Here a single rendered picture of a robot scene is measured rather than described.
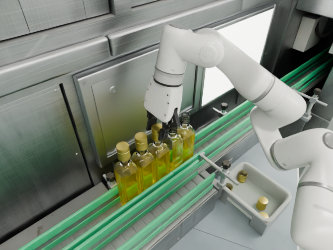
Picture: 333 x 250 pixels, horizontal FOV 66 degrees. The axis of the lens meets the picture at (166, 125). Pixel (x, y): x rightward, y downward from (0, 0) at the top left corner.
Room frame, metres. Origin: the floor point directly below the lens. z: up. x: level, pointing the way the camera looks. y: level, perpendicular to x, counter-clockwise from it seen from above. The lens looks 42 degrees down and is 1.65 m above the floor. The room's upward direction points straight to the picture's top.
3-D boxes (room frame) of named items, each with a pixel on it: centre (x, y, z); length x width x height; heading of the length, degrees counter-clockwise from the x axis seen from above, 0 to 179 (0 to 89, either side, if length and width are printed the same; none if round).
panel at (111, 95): (0.85, -0.11, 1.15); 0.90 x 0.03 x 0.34; 131
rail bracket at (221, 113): (0.87, -0.23, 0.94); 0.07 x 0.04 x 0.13; 41
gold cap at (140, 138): (0.51, 0.07, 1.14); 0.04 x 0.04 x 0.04
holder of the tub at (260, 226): (0.58, -0.31, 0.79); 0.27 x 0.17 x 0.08; 41
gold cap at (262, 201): (0.53, -0.36, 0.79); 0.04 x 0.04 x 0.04
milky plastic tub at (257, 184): (0.56, -0.33, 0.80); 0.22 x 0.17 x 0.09; 41
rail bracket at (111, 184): (0.51, 0.19, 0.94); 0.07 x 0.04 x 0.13; 41
